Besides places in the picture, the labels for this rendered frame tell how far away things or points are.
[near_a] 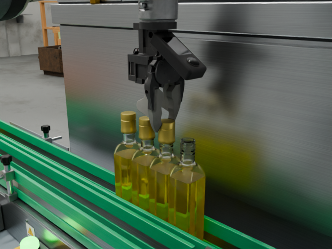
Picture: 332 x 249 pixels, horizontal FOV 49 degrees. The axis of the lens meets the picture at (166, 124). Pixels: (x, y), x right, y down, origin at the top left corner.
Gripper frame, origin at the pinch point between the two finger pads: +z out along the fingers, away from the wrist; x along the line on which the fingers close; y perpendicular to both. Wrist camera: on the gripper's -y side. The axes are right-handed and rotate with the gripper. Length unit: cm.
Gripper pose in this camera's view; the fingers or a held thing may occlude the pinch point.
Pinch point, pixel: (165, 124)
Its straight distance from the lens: 73.8
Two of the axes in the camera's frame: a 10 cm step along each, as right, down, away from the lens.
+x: -6.9, 2.2, -6.9
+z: 0.0, 9.5, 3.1
